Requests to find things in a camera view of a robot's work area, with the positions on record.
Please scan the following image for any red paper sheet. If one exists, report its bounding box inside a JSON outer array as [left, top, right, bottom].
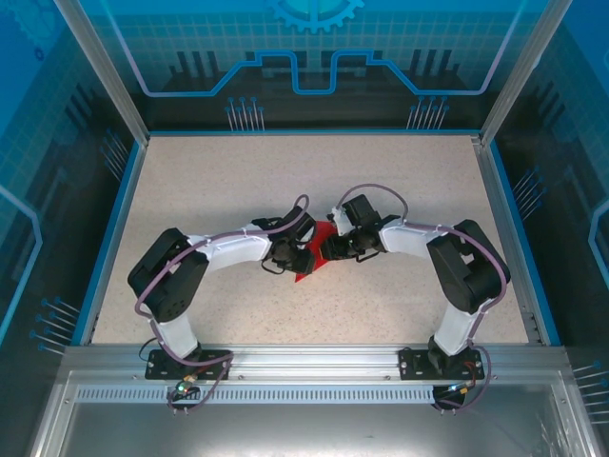
[[292, 219, 340, 285]]

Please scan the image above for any sheet metal tray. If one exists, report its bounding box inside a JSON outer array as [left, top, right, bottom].
[[28, 370, 603, 457]]

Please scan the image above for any blue table edge strip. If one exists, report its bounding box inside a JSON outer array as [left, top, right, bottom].
[[488, 140, 563, 348], [69, 140, 151, 348]]

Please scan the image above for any blue panel with gear print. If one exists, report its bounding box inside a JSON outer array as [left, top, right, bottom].
[[88, 0, 553, 132]]

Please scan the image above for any blue circuit print panel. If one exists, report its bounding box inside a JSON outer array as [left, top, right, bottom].
[[0, 0, 147, 457], [480, 0, 609, 457]]

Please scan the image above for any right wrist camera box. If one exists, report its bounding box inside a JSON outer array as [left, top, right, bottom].
[[330, 205, 352, 238]]

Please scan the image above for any aluminium mounting rail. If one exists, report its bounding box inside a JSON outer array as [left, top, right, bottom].
[[61, 345, 570, 380]]

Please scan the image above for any aluminium table edge rail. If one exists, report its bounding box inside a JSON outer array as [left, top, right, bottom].
[[472, 134, 547, 347]]

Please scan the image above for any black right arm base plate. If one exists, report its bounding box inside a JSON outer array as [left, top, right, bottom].
[[398, 346, 486, 382]]

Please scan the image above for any slotted grey cable duct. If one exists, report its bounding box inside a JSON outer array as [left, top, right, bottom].
[[75, 386, 453, 405]]

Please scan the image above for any green lit cable connector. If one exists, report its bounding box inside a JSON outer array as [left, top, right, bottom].
[[444, 378, 477, 399], [173, 373, 199, 399]]

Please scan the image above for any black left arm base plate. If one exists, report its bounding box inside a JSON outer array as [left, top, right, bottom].
[[145, 349, 233, 382]]

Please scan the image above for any aluminium frame post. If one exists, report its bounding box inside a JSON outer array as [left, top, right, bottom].
[[53, 0, 150, 145], [478, 0, 575, 145]]

